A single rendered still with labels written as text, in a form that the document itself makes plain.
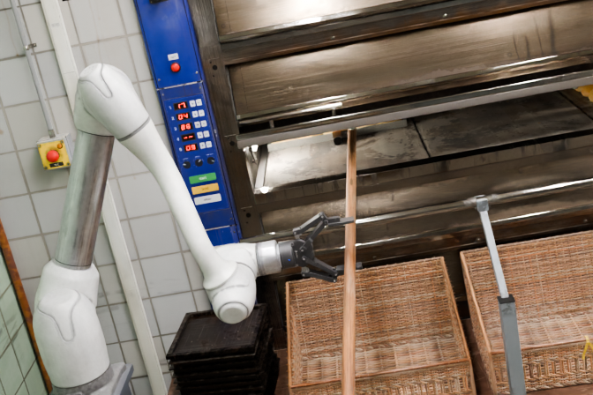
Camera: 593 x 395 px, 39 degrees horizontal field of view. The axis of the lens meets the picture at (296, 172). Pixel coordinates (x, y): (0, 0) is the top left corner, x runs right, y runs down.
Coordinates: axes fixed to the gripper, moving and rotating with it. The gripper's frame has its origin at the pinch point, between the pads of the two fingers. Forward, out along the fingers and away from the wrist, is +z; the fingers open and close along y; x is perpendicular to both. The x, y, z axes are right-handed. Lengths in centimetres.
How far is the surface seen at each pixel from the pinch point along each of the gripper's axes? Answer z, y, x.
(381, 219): 9.1, 2.9, -20.8
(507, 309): 38.3, 26.5, 2.0
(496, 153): 51, 2, -58
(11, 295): -121, 22, -55
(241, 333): -41, 37, -29
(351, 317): -3.5, 8.3, 25.7
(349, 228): -0.8, 0.8, -12.5
